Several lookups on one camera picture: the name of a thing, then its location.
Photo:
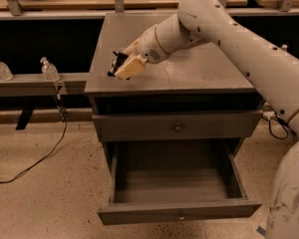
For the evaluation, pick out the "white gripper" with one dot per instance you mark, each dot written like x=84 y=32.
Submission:
x=149 y=49

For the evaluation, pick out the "black rxbar chocolate wrapper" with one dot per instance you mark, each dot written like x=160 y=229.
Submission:
x=117 y=61

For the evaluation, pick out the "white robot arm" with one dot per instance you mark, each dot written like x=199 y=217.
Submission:
x=269 y=69

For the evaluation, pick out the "closed grey upper drawer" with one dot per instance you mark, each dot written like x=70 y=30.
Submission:
x=211 y=124

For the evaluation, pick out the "grey wooden drawer cabinet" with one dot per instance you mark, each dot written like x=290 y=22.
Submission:
x=193 y=80

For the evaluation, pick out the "round brass drawer knob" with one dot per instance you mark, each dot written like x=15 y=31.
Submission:
x=178 y=127

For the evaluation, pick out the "open grey middle drawer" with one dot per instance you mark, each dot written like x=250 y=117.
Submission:
x=175 y=180

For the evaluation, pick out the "clear bottle near cabinet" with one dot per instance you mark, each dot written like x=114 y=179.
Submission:
x=49 y=70

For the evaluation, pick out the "clear bottle far left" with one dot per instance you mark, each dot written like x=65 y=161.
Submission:
x=5 y=73

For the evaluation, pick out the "grey metal rail shelf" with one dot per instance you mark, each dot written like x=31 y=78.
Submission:
x=30 y=85

